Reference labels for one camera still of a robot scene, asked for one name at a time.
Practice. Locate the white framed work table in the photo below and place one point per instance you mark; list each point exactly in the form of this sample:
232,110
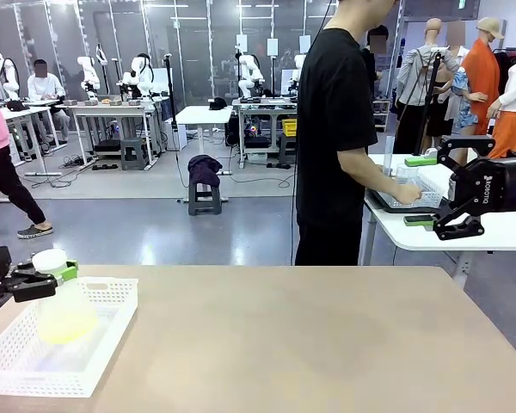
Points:
262,105
107,109

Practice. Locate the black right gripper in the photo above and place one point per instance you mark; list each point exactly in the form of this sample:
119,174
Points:
499,185

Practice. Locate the mannequin in grey shirt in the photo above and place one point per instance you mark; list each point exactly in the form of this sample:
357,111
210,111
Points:
415,73

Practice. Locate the grey stool with cloth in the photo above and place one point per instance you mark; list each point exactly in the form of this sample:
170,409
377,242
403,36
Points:
204,202

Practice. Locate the small white desk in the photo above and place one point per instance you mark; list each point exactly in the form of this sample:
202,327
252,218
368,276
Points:
202,115

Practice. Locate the yellow plastic bin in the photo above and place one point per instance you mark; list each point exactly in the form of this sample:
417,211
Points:
289,127

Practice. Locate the dark purple cloth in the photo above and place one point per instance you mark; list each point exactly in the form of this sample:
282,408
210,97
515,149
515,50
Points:
204,168

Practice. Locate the dark clothes on rack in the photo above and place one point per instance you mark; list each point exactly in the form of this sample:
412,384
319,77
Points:
505,64

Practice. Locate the grey plastic stool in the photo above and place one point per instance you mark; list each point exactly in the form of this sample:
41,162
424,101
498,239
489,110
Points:
133,155
286,150

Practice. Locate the black cap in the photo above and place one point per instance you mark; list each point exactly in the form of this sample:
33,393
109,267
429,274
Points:
217,103

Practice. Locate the mannequin in orange garment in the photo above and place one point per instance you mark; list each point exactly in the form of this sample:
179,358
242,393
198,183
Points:
481,77

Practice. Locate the mannequin in blue patterned dress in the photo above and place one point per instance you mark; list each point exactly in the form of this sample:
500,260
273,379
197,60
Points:
462,99

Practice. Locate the bystander in dark clothes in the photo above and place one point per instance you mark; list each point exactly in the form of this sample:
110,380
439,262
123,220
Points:
370,69

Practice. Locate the black camera stand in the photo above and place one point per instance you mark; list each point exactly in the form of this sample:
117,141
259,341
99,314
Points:
170,94

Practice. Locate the person's right hand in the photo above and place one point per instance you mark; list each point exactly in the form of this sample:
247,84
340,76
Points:
408,193

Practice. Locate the translucent conical flask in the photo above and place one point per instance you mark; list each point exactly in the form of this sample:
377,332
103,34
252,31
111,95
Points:
66,318

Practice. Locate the person in black T-shirt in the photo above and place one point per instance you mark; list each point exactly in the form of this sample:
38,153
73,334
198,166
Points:
331,107

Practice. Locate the white perforated plastic basket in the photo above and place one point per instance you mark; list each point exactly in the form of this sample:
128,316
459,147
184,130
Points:
8,383
432,198

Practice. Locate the white shoe rack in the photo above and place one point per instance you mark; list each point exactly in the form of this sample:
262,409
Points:
382,116

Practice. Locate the person's right forearm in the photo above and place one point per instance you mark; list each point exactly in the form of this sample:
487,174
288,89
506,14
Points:
370,176

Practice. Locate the long white desk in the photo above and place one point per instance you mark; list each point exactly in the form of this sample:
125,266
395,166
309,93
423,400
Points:
26,112

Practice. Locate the seated person in white shirt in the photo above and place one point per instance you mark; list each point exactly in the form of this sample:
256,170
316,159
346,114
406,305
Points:
45,88

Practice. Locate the black tripod pole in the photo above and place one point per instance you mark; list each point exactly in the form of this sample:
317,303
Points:
430,92

